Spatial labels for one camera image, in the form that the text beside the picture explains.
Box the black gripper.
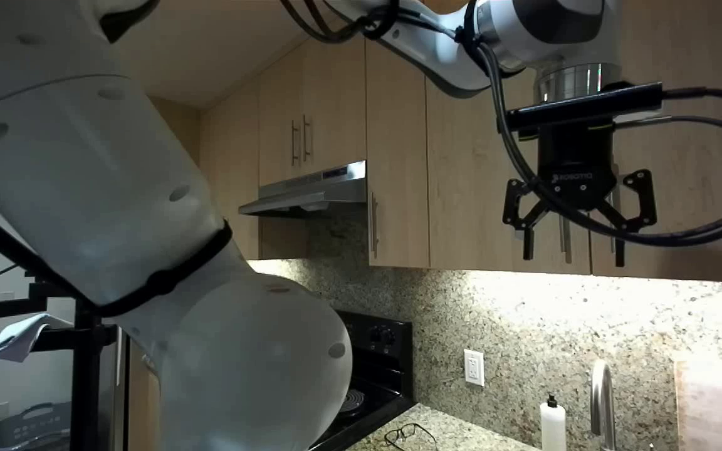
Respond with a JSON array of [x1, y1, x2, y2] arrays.
[[500, 125, 657, 268]]

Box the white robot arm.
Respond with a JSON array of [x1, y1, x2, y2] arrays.
[[0, 0, 354, 451]]

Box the narrow wooden cabinet door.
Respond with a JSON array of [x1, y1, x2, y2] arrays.
[[366, 44, 428, 268]]

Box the chrome kitchen faucet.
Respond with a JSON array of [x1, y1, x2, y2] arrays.
[[589, 361, 616, 451]]

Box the white soap dispenser bottle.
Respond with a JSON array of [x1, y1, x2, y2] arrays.
[[538, 397, 567, 451]]

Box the wooden cutting board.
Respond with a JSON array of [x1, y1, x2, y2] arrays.
[[673, 359, 722, 451]]

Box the stainless range hood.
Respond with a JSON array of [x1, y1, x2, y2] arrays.
[[241, 161, 369, 217]]

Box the black stove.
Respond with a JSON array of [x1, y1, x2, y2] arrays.
[[309, 311, 413, 451]]

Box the wooden cabinets above hood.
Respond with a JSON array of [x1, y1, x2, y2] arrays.
[[261, 41, 366, 183]]

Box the eyeglasses on counter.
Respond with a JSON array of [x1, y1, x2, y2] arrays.
[[383, 423, 438, 451]]

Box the dark plastic basket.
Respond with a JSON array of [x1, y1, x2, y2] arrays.
[[0, 403, 71, 451]]

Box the crumpled white paper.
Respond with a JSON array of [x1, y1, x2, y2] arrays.
[[0, 314, 67, 364]]

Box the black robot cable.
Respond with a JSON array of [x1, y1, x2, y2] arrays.
[[279, 0, 722, 252]]

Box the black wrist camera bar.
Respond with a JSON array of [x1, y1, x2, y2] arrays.
[[505, 85, 665, 130]]

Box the wooden cabinet door with handle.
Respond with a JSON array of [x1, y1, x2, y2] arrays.
[[425, 85, 589, 273]]

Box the white wall outlet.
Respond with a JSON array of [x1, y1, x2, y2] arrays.
[[463, 348, 487, 387]]

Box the black metal stand frame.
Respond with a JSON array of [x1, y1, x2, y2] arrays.
[[0, 194, 129, 451]]

